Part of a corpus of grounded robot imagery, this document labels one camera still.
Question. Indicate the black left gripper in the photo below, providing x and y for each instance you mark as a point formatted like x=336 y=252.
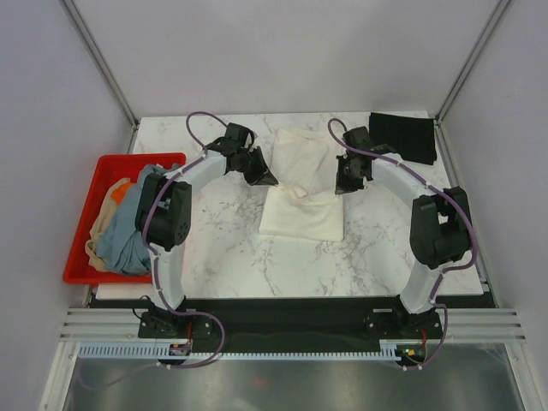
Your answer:
x=261 y=175

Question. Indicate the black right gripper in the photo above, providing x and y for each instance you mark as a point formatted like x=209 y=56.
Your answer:
x=342 y=184

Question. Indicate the white t-shirt red print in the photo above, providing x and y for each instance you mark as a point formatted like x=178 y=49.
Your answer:
x=303 y=204

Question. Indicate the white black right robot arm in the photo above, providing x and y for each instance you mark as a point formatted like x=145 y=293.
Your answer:
x=441 y=236

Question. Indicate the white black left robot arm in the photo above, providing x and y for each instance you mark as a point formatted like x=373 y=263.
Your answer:
x=163 y=216

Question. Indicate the folded black t-shirt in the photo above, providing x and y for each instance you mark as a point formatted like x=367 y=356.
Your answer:
x=412 y=138

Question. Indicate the orange garment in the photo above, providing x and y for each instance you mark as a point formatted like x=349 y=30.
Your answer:
x=119 y=193

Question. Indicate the red plastic bin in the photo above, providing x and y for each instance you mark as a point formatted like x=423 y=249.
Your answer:
x=109 y=169

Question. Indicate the beige t-shirt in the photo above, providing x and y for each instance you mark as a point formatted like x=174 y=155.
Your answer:
x=101 y=223

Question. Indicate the light blue t-shirt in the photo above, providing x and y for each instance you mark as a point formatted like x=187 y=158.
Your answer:
x=121 y=246

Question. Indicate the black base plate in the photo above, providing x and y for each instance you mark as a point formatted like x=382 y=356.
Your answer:
x=305 y=324

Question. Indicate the white slotted cable duct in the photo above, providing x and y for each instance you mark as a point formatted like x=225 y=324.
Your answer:
x=168 y=351

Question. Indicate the right aluminium frame post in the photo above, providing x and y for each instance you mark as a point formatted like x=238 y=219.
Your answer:
x=482 y=41

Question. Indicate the aluminium frame post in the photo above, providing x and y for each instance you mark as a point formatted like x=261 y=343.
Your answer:
x=482 y=41
x=91 y=45

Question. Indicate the left aluminium frame post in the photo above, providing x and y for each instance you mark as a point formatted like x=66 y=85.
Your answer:
x=91 y=45

